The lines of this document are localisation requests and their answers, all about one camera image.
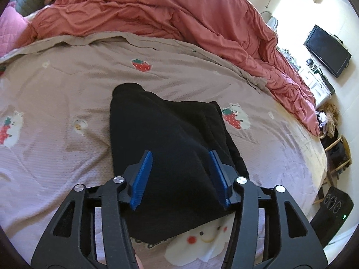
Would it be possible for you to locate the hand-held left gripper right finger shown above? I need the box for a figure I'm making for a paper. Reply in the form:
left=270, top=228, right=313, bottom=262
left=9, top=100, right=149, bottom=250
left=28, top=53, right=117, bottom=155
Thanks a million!
left=209, top=149, right=329, bottom=269

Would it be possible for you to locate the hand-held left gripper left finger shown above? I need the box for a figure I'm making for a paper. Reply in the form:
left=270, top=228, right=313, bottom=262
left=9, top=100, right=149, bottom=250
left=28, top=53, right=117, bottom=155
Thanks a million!
left=30, top=150, right=153, bottom=269

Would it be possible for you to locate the black garment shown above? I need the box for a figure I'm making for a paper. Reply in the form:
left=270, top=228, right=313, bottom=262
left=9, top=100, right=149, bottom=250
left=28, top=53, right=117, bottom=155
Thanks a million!
left=109, top=82, right=250, bottom=245

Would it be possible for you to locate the beige clothes pile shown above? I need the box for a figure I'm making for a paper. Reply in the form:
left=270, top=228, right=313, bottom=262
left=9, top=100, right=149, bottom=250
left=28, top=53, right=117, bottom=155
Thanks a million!
left=315, top=103, right=340, bottom=139

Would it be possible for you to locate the wooden stool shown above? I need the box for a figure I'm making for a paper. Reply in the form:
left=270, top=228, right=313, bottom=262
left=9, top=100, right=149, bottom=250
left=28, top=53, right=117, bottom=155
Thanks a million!
left=314, top=135, right=353, bottom=205

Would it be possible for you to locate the printed pinkish bed sheet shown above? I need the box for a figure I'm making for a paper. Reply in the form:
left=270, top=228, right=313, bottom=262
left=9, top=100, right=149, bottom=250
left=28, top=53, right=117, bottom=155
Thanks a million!
left=0, top=32, right=328, bottom=269

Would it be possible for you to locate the white dresser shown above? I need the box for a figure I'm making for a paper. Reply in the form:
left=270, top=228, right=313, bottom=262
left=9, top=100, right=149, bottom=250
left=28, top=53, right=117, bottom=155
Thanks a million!
left=283, top=48, right=336, bottom=110

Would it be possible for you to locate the black flat screen television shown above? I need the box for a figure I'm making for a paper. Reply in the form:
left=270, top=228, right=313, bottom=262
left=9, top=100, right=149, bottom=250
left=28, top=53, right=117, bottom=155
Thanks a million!
left=304, top=25, right=352, bottom=78

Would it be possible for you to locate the salmon red duvet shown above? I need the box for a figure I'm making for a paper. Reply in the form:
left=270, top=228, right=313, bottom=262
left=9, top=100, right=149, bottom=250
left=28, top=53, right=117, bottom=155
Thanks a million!
left=17, top=0, right=321, bottom=137

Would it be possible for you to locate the white chair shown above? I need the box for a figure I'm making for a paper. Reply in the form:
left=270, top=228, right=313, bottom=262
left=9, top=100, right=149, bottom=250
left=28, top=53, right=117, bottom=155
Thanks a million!
left=261, top=11, right=280, bottom=33

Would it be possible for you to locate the pink quilted pillow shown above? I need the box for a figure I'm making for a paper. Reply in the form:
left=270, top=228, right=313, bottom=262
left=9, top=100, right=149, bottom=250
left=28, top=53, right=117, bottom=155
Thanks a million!
left=0, top=1, right=30, bottom=57

